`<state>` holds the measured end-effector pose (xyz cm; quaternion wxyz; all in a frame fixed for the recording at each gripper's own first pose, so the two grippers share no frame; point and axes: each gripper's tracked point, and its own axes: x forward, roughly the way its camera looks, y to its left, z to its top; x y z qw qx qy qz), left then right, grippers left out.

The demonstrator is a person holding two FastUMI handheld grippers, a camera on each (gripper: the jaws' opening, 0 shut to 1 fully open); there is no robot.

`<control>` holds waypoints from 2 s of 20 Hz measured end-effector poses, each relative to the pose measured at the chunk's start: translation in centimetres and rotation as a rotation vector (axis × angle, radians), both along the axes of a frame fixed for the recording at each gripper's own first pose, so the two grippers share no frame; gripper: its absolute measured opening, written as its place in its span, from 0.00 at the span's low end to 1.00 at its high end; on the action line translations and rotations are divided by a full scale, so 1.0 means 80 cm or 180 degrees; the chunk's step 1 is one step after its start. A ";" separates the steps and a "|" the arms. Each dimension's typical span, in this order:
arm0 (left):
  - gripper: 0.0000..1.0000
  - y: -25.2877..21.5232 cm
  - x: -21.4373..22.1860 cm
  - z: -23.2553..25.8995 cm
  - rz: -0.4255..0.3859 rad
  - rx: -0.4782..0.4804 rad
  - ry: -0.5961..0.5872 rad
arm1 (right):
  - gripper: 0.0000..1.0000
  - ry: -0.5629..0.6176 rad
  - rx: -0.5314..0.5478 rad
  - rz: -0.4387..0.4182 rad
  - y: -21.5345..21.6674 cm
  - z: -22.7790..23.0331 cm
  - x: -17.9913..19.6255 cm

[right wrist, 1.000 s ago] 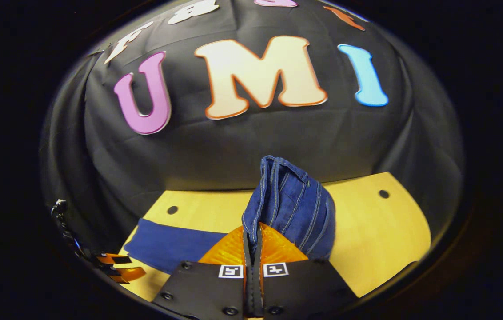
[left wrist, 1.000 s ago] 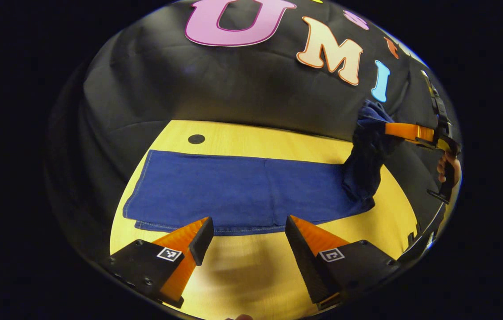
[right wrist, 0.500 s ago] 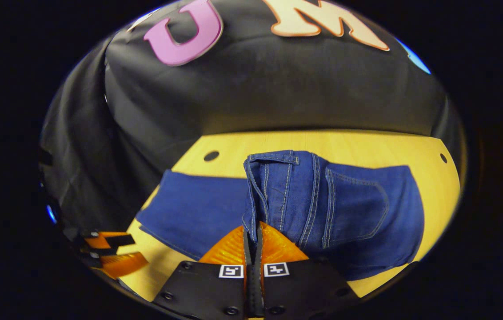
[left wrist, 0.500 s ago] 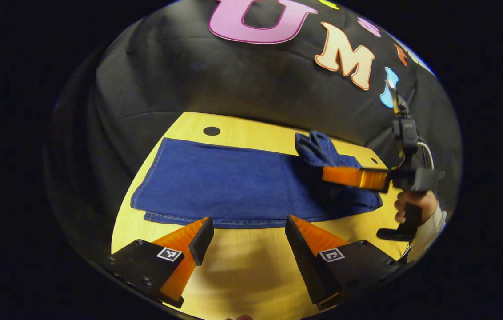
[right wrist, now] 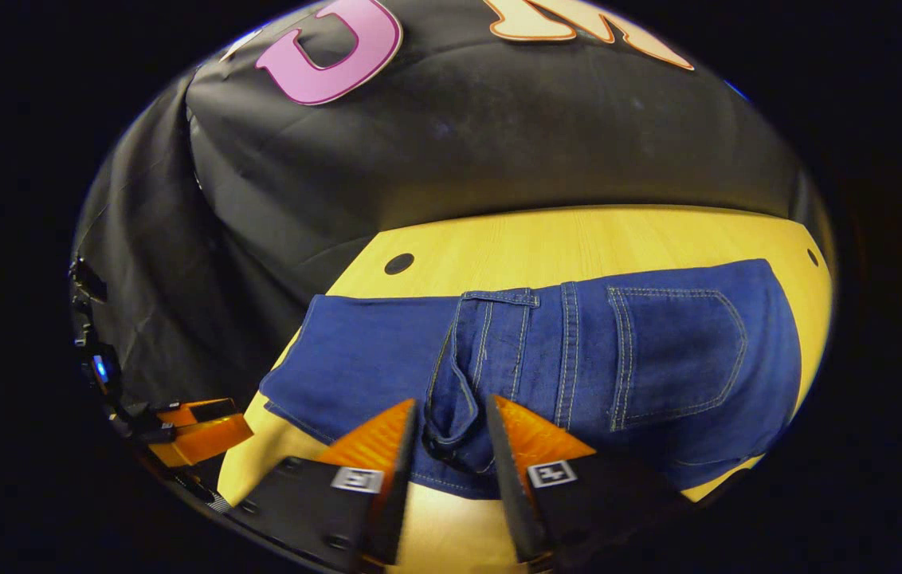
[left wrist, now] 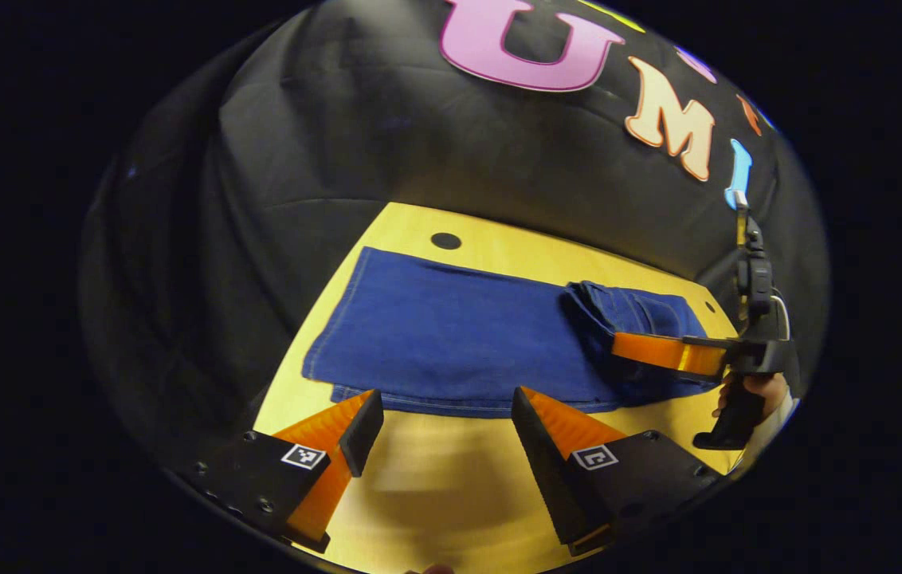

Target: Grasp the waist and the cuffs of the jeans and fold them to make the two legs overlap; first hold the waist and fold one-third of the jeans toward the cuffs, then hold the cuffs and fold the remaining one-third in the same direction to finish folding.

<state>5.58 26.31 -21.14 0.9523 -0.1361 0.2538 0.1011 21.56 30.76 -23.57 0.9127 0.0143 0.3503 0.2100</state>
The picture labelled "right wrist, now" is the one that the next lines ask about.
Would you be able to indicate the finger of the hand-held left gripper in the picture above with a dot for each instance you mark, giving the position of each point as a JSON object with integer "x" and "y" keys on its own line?
{"x": 208, "y": 438}

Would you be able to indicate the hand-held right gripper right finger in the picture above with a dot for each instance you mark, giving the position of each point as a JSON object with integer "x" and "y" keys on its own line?
{"x": 508, "y": 486}

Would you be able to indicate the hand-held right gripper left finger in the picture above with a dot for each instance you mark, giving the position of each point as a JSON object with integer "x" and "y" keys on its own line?
{"x": 401, "y": 478}

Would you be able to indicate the blue denim jeans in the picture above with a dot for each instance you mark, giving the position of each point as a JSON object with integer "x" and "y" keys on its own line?
{"x": 658, "y": 359}

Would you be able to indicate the black backdrop cloth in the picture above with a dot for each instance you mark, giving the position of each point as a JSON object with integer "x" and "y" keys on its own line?
{"x": 499, "y": 143}

